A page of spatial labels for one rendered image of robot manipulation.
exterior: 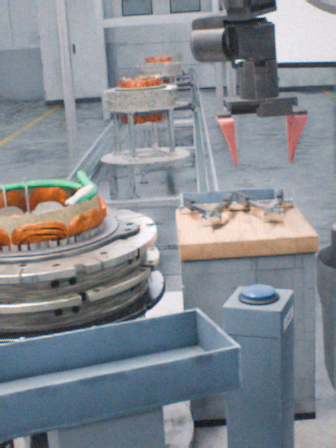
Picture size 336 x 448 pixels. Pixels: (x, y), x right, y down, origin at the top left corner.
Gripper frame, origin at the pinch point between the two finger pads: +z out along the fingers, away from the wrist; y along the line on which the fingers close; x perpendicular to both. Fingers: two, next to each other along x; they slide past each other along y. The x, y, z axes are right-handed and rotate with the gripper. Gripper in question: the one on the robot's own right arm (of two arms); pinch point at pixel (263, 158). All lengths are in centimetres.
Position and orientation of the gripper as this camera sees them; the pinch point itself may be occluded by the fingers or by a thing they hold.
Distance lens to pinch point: 110.7
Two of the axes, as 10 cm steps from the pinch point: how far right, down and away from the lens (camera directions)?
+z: 0.9, 9.6, 2.8
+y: -10.0, 0.9, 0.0
